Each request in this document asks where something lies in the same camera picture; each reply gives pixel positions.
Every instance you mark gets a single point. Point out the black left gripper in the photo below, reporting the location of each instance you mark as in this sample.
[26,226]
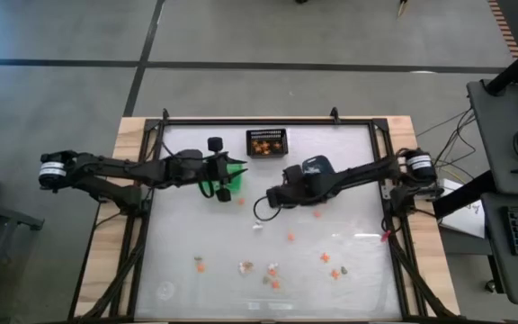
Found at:
[217,171]

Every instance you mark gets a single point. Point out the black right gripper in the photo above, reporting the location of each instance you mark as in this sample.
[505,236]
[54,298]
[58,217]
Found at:
[288,195]

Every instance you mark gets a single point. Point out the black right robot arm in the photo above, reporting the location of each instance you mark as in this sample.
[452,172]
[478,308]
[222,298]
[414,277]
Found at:
[367,172]

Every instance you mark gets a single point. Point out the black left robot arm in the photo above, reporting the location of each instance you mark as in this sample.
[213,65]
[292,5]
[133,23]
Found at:
[119,168]

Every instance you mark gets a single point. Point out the green plastic basket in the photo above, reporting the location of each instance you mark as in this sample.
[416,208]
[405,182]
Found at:
[237,183]

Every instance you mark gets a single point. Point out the black plastic basket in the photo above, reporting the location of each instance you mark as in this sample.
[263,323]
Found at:
[266,133]

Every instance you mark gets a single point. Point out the teal plastic bin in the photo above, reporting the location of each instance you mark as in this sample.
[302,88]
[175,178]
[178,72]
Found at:
[326,164]

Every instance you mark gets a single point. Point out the black table clamp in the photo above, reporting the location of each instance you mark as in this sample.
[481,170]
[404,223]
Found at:
[164,113]
[333,113]

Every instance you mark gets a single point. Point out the red tape tag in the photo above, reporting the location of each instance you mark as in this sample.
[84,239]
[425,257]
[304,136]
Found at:
[385,236]

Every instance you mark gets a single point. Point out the black control box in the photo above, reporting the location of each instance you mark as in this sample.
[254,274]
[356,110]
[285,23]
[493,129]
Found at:
[448,204]

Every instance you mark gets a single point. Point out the white paper sheet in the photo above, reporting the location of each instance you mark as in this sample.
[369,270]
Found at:
[470,220]

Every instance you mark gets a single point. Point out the small yellow stick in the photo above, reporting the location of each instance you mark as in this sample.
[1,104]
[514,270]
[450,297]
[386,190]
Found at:
[402,6]

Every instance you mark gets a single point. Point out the black desk caster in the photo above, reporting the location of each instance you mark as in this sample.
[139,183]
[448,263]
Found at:
[490,286]

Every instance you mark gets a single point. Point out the grey desk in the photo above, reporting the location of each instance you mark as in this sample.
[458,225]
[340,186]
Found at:
[497,117]

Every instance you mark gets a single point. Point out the black monitor pole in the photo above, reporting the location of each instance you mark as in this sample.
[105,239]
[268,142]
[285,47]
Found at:
[515,67]

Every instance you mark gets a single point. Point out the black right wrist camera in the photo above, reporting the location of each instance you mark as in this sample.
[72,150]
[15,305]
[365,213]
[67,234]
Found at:
[319,182]

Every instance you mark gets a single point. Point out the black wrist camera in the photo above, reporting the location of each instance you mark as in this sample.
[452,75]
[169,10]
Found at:
[189,164]
[319,182]

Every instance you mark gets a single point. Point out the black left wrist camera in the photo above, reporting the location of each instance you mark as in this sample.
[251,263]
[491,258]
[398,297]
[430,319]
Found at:
[189,164]

